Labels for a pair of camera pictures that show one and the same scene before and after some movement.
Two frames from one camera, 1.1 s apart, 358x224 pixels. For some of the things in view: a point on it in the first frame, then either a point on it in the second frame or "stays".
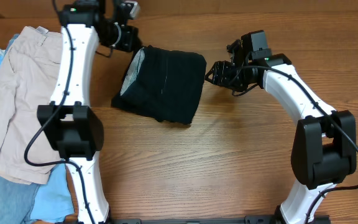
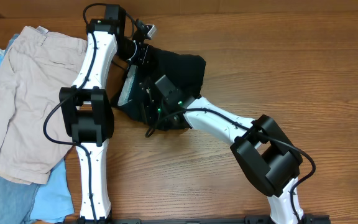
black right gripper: (221, 71) → (147, 104)
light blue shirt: (52, 201) stays
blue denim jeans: (5, 201) stays
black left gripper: (130, 34) → (145, 51)
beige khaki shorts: (13, 141) stays
